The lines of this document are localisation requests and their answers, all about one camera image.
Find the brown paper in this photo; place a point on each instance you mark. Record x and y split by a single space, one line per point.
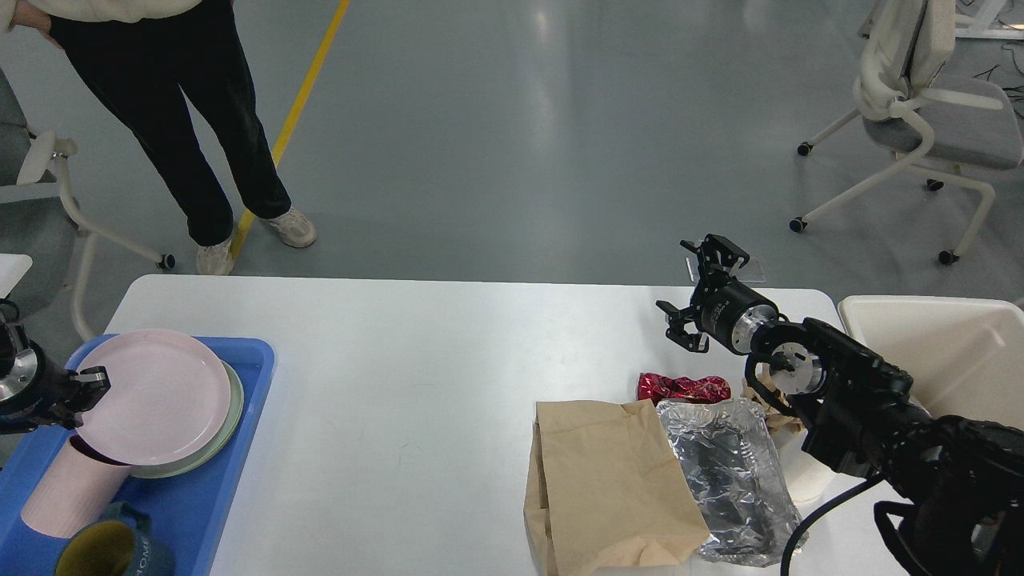
774 413

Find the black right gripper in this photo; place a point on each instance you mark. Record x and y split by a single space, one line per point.
731 312

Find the white table at left edge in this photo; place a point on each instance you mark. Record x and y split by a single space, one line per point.
14 267

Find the crumpled aluminium foil tray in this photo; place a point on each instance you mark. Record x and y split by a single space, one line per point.
732 468

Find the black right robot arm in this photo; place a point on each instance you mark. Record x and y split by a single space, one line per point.
961 480

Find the grey chair at left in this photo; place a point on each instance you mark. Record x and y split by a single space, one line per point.
52 232

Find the brown paper bag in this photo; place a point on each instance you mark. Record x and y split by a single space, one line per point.
604 488

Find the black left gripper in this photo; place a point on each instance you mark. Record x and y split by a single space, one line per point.
38 392

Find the pink plate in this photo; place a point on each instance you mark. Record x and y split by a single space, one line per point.
169 395

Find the pink mug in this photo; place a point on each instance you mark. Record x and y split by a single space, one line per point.
75 490

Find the person in black trousers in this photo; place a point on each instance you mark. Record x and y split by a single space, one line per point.
150 63

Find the white grey office chair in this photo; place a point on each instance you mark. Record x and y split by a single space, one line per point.
933 123

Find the white paper cup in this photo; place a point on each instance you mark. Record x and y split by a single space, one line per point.
805 477

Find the light green plate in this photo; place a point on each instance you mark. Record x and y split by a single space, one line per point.
212 448

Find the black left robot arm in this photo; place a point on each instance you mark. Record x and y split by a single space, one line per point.
15 341

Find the white plastic bin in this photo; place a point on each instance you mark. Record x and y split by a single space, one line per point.
965 354

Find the crushed red can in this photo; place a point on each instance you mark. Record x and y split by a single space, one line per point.
702 390

